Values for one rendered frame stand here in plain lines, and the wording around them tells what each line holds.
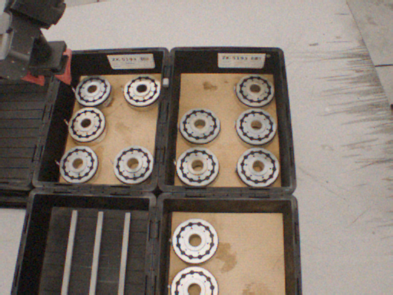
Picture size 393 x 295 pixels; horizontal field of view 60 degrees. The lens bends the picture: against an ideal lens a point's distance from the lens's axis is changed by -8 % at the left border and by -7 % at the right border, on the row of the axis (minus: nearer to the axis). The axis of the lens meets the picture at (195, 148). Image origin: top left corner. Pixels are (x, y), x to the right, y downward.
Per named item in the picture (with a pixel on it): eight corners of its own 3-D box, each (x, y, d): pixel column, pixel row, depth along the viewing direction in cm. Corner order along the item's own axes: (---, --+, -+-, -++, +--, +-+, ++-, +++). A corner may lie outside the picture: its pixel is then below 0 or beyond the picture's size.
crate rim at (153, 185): (66, 55, 99) (63, 50, 97) (170, 52, 97) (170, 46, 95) (34, 190, 82) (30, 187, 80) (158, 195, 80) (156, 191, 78)
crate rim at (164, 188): (170, 52, 97) (170, 46, 95) (282, 52, 95) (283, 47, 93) (158, 195, 80) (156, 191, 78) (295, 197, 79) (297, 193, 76)
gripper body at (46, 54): (61, 72, 67) (47, 48, 61) (14, 74, 68) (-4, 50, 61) (68, 46, 70) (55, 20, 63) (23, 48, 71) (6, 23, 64)
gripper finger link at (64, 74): (76, 95, 75) (60, 68, 66) (45, 95, 75) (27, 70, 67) (82, 69, 78) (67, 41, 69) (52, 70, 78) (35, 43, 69)
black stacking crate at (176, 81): (174, 74, 106) (170, 48, 96) (276, 74, 104) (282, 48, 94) (165, 206, 89) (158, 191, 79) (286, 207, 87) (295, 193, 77)
